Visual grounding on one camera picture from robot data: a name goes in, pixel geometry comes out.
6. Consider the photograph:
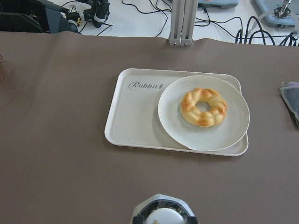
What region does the tea bottle white cap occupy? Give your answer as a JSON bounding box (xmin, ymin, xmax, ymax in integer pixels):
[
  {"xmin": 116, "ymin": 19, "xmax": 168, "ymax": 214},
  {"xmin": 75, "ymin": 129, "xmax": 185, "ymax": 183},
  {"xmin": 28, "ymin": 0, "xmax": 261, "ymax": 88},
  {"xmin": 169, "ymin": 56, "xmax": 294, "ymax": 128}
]
[{"xmin": 129, "ymin": 193, "xmax": 199, "ymax": 224}]

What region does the cream rectangular tray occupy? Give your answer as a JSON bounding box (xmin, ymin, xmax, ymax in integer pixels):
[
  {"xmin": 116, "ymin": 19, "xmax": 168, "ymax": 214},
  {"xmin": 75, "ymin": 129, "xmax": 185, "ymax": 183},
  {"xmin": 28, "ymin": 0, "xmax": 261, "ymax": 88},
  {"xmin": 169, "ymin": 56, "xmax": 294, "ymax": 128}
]
[{"xmin": 104, "ymin": 68, "xmax": 249, "ymax": 156}]

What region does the white round plate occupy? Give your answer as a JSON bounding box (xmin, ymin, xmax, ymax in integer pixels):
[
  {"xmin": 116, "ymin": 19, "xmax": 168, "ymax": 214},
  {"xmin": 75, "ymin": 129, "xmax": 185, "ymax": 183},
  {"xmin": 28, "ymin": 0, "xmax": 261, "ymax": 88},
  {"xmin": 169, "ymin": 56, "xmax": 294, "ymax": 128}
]
[{"xmin": 158, "ymin": 75, "xmax": 250, "ymax": 151}]

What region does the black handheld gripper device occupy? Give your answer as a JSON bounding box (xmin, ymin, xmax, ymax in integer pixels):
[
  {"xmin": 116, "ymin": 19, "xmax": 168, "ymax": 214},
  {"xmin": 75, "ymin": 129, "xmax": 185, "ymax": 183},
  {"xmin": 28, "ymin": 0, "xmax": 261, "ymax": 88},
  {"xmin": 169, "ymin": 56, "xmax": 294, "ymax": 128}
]
[{"xmin": 65, "ymin": 0, "xmax": 110, "ymax": 28}]

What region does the grey folded cloth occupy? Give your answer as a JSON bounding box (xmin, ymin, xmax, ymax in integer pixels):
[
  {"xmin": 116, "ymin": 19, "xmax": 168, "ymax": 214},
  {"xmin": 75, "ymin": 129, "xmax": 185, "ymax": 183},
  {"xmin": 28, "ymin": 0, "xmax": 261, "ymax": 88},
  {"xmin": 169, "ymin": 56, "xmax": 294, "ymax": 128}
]
[{"xmin": 280, "ymin": 82, "xmax": 299, "ymax": 127}]

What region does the black equipment box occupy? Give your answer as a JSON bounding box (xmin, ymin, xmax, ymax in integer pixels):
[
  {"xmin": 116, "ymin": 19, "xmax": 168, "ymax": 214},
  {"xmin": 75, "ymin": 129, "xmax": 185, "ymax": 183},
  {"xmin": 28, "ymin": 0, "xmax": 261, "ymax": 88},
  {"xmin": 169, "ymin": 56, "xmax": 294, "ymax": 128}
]
[{"xmin": 0, "ymin": 0, "xmax": 78, "ymax": 33}]

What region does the braided ring bread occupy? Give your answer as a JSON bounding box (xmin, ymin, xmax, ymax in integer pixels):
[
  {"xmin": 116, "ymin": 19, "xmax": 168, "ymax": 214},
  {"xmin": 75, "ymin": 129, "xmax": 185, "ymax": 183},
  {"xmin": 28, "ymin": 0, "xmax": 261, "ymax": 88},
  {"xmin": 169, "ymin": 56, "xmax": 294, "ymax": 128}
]
[{"xmin": 180, "ymin": 88, "xmax": 227, "ymax": 127}]

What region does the aluminium frame post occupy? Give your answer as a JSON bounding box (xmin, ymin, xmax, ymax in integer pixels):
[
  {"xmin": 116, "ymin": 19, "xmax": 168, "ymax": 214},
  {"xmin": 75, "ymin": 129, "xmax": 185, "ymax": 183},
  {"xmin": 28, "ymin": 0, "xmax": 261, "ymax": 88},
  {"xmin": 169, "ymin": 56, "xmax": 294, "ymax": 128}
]
[{"xmin": 169, "ymin": 0, "xmax": 198, "ymax": 47}]

